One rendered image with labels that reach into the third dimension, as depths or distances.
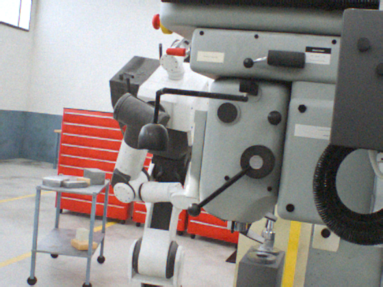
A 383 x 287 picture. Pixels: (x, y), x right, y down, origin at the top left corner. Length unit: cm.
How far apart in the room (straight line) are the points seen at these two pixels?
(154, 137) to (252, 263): 57
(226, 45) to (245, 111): 15
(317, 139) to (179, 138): 78
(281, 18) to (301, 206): 39
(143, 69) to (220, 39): 72
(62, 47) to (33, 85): 122
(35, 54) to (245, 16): 1177
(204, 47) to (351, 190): 43
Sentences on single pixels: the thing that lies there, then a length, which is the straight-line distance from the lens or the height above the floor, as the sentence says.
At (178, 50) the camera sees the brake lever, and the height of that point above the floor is 170.
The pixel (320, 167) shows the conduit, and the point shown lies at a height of 147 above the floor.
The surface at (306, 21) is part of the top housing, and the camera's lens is 102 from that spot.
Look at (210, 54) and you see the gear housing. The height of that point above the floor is 167.
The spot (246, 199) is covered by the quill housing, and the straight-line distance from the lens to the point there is 106.
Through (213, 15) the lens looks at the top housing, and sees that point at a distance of 106.
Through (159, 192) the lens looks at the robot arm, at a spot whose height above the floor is 127.
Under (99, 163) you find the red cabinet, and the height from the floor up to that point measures 77.
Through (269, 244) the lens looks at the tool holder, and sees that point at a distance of 162.
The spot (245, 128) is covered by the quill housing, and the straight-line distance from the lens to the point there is 104.
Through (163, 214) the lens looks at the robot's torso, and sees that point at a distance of 186.
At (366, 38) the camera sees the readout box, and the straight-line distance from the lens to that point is 75.
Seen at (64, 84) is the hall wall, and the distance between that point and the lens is 1211.
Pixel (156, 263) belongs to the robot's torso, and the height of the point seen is 99.
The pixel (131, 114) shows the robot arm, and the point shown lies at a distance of 150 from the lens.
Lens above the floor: 154
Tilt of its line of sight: 3 degrees down
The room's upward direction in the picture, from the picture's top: 6 degrees clockwise
